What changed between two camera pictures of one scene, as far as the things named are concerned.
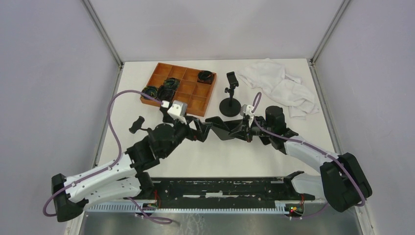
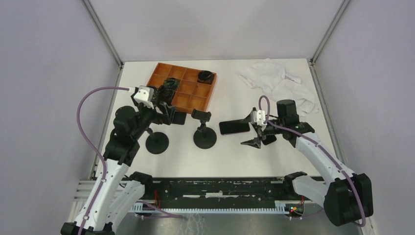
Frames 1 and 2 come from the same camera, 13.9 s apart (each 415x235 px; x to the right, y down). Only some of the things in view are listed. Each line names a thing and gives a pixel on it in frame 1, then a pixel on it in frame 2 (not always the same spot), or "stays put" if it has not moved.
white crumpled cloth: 268,76 stays put
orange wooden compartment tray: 195,94 stays put
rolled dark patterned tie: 165,94 stays put
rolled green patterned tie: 172,82 stays put
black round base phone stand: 230,107 -> 204,137
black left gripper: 202,130 -> 160,118
